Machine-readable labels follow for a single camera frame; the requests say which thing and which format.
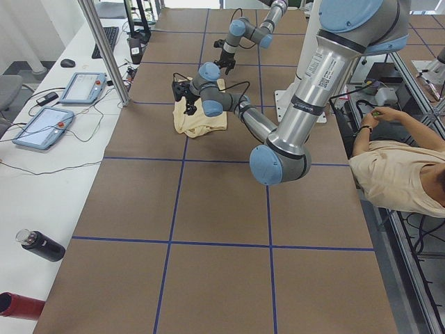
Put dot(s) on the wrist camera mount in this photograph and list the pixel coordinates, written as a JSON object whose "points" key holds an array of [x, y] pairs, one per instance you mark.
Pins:
{"points": [[219, 43], [180, 89]]}

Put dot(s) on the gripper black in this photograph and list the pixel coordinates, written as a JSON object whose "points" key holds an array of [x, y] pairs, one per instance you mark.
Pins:
{"points": [[190, 98], [226, 58]]}

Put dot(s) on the black power adapter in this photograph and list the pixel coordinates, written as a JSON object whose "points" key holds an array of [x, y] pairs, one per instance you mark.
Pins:
{"points": [[52, 96]]}

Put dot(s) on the red cylinder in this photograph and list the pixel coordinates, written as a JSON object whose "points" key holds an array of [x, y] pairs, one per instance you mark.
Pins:
{"points": [[20, 307]]}

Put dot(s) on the seated person in beige shirt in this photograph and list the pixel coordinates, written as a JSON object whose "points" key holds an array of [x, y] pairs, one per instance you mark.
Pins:
{"points": [[398, 176]]}

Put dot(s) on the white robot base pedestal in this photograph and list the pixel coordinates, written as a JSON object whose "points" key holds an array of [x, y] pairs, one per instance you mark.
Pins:
{"points": [[284, 99]]}

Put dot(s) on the aluminium frame post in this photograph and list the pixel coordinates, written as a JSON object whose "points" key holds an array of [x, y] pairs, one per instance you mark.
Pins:
{"points": [[94, 22]]}

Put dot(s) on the cream long-sleeve printed shirt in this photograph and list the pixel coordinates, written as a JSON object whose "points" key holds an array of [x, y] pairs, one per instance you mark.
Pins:
{"points": [[199, 124]]}

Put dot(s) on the grey office chair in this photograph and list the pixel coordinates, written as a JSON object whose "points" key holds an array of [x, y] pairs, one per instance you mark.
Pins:
{"points": [[10, 88]]}

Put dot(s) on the black computer mouse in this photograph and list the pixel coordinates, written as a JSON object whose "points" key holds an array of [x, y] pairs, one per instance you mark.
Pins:
{"points": [[67, 63]]}

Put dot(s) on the black monitor stand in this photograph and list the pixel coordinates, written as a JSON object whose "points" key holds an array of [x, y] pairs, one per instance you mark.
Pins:
{"points": [[138, 24]]}

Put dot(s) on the teach pendant tablet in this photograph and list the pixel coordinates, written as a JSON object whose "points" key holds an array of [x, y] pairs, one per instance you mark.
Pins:
{"points": [[45, 128], [83, 88]]}

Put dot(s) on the near teach pendant tablet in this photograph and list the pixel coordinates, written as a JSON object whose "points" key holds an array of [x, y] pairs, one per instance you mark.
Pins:
{"points": [[45, 128]]}

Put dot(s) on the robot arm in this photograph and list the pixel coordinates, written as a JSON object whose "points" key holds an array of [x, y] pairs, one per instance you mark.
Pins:
{"points": [[242, 28], [349, 30]]}

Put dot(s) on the person's hand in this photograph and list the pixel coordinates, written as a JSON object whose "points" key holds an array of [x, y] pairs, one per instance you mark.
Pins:
{"points": [[369, 121]]}

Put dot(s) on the black bottle with clear cap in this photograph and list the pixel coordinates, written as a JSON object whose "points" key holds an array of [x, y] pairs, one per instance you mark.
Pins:
{"points": [[40, 244]]}

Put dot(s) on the far teach pendant tablet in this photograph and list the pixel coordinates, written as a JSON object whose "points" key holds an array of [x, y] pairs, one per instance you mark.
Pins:
{"points": [[83, 88]]}

